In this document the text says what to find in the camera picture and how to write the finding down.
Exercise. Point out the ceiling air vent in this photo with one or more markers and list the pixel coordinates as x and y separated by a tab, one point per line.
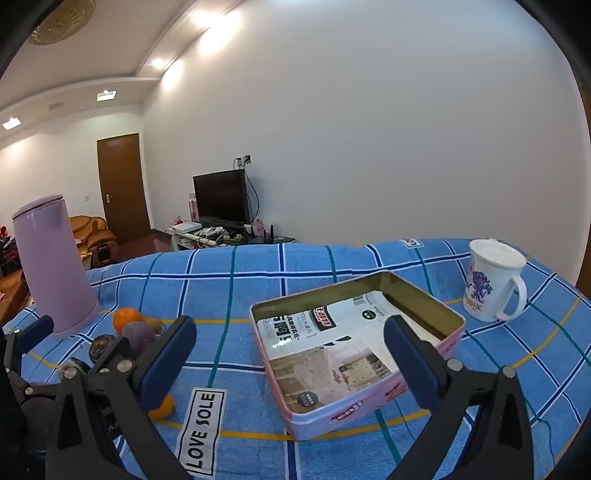
55	106

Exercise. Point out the lilac thermos bottle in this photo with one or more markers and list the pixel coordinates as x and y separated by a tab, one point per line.
51	267

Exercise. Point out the large orange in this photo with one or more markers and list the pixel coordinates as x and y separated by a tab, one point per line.
165	408

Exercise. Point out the black television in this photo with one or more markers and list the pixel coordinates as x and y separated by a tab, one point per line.
219	196

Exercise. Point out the white mug with blue print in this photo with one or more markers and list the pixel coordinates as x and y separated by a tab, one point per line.
485	286

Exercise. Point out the wall power outlet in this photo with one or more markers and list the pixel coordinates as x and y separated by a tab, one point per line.
242	160

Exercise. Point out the blue plaid blanket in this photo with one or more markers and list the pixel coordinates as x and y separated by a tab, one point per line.
277	277

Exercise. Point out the round ceiling spotlight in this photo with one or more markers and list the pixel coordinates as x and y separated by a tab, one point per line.
159	63

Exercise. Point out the brown wooden door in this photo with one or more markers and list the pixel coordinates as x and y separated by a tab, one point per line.
122	184

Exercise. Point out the small orange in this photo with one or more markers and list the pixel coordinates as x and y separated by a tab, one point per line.
127	318

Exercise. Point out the white set-top box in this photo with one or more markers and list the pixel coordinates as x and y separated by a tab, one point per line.
189	227

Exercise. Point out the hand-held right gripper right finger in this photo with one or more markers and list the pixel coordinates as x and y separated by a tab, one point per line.
411	364

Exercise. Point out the tv stand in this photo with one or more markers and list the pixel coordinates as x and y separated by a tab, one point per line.
184	239

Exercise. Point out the purple passion fruit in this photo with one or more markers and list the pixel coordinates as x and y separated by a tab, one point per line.
138	338

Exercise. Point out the dark water chestnut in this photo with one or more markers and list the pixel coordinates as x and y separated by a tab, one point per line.
101	347

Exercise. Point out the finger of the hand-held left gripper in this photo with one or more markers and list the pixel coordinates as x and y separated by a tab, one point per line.
33	328

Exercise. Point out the pink tin box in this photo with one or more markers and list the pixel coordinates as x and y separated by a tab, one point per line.
332	415

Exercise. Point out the square recessed ceiling light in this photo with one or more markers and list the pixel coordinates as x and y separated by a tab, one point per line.
11	123
105	95

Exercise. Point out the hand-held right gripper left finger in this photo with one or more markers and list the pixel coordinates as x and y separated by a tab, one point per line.
167	360

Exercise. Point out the pink patterned ornament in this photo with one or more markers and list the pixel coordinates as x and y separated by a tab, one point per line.
261	227

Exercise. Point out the green-brown round fruit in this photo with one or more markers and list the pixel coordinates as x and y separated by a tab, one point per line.
154	325

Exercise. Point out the tan leather sofa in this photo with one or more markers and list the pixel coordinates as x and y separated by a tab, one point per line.
85	230

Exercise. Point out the round ceiling lamp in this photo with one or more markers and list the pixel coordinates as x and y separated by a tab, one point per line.
60	21

